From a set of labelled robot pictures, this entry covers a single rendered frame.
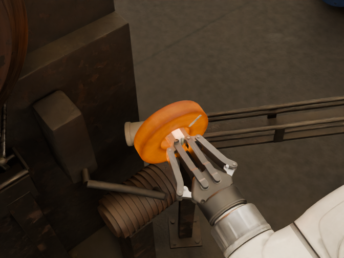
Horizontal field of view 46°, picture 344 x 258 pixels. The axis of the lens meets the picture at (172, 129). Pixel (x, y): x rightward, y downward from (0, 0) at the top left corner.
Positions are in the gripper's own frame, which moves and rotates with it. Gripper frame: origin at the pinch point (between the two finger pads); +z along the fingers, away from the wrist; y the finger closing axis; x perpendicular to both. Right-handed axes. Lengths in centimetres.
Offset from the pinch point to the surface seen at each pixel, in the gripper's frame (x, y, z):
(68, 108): -5.5, -15.2, 18.5
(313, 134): -17.9, 36.7, -8.2
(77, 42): 1.2, -7.6, 29.4
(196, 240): -83, 13, -1
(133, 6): -92, 55, 138
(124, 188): -27.4, -9.5, 5.6
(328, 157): -84, 83, 3
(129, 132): -15.9, -3.8, 13.0
